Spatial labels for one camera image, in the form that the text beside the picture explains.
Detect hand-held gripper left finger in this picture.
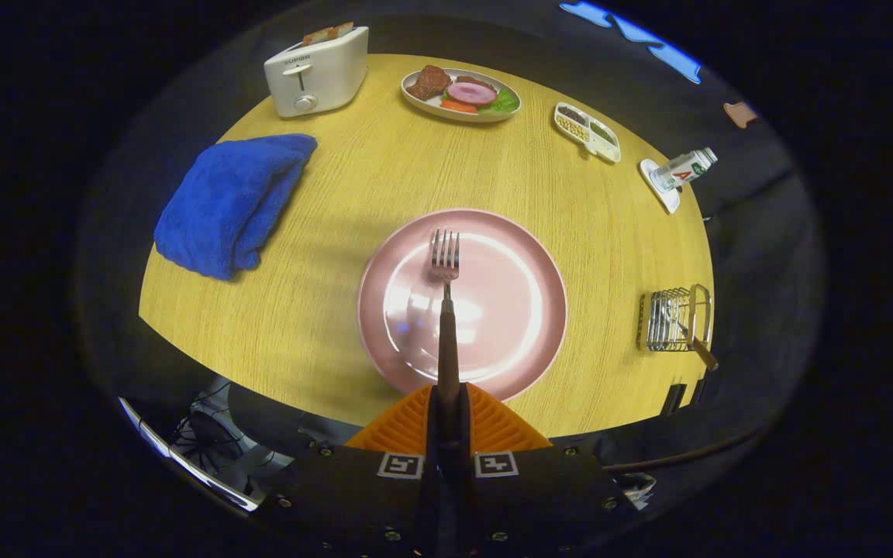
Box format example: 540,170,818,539
264,384,447,556

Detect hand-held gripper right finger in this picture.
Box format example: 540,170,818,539
450,382,639,556

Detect metal fork wooden handle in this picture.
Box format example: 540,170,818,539
430,229,463,466

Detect metal spoon wooden handle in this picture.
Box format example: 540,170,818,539
657,302,720,372

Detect pink round plate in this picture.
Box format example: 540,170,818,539
357,208,569,402

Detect white square coaster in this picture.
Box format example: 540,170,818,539
640,159,681,215

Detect blue towel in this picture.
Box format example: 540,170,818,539
153,133,319,281

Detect white drink bottle green cap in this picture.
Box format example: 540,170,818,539
650,147,719,193

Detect white divided dish with beans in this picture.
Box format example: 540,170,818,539
553,102,622,164

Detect white plate with toy food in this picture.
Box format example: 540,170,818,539
401,65,522,123

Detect white toaster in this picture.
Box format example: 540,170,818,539
264,26,370,119

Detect black cable bundle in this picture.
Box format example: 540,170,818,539
170,378,277,483

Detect chrome metal rail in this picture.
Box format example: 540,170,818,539
119,397,263,513

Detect metal wire basket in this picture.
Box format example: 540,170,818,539
636,284,713,353

